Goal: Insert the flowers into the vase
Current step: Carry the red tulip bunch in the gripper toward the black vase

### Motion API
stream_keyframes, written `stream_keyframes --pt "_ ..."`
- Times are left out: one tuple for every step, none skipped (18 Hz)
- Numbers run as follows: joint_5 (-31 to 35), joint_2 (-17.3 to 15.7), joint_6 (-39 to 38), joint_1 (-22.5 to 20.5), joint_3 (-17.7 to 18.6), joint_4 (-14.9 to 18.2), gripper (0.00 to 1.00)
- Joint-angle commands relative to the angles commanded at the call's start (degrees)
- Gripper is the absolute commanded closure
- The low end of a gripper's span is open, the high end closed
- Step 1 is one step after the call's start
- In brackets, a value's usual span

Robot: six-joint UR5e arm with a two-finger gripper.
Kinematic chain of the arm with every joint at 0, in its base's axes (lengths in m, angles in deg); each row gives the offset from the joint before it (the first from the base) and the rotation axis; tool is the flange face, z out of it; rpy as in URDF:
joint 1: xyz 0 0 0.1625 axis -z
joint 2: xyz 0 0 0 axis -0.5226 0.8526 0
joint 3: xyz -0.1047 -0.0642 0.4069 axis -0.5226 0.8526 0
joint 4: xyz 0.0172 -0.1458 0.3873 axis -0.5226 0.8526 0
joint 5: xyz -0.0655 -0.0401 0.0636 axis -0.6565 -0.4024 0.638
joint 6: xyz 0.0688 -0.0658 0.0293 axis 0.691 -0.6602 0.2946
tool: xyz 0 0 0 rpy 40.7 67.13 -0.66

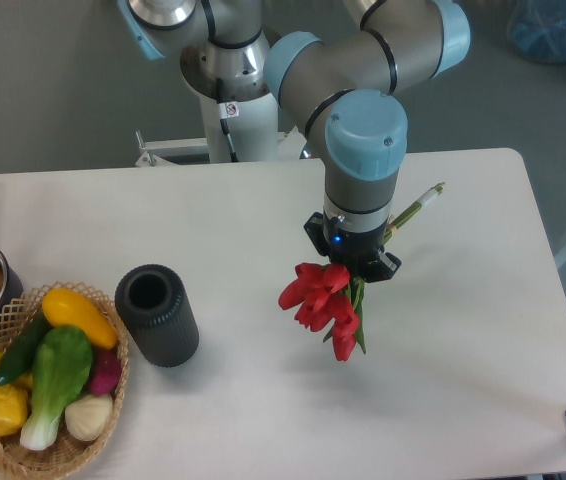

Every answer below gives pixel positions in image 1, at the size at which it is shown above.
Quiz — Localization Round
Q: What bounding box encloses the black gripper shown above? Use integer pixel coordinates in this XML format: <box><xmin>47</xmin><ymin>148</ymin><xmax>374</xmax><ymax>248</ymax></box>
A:
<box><xmin>304</xmin><ymin>212</ymin><xmax>401</xmax><ymax>283</ymax></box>

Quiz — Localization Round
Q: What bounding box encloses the red tulip bouquet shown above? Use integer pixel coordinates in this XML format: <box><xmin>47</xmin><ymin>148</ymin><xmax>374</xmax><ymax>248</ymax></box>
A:
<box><xmin>278</xmin><ymin>182</ymin><xmax>445</xmax><ymax>362</ymax></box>

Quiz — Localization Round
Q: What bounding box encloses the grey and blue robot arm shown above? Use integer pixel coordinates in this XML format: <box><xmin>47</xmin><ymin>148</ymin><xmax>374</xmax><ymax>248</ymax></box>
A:
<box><xmin>119</xmin><ymin>1</ymin><xmax>470</xmax><ymax>283</ymax></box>

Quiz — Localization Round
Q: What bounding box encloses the dark grey ribbed vase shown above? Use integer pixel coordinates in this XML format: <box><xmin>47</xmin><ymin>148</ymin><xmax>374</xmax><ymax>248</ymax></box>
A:
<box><xmin>115</xmin><ymin>264</ymin><xmax>199</xmax><ymax>368</ymax></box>

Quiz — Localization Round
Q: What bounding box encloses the blue plastic bag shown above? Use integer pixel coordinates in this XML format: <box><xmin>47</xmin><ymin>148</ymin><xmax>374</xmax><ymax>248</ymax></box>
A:
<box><xmin>507</xmin><ymin>1</ymin><xmax>566</xmax><ymax>64</ymax></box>

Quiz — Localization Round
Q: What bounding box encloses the yellow squash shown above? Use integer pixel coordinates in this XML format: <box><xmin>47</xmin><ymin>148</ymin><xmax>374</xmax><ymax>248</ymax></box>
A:
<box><xmin>41</xmin><ymin>288</ymin><xmax>118</xmax><ymax>350</ymax></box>

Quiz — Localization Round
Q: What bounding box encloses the green bok choy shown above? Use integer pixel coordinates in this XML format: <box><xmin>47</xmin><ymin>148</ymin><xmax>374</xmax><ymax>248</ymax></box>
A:
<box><xmin>20</xmin><ymin>326</ymin><xmax>93</xmax><ymax>451</ymax></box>

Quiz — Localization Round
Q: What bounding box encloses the white garlic bulb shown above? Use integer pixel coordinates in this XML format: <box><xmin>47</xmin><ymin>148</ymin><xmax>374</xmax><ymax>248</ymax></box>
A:
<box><xmin>64</xmin><ymin>394</ymin><xmax>113</xmax><ymax>441</ymax></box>

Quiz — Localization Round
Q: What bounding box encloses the dark green cucumber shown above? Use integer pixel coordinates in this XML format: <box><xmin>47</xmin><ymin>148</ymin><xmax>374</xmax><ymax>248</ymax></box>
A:
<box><xmin>0</xmin><ymin>311</ymin><xmax>52</xmax><ymax>386</ymax></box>

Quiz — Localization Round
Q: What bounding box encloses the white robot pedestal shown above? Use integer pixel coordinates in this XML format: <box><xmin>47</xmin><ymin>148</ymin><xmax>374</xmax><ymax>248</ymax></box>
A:
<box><xmin>134</xmin><ymin>27</ymin><xmax>314</xmax><ymax>168</ymax></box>

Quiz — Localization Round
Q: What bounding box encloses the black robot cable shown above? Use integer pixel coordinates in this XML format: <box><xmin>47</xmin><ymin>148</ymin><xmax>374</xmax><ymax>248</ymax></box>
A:
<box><xmin>214</xmin><ymin>77</ymin><xmax>240</xmax><ymax>164</ymax></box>

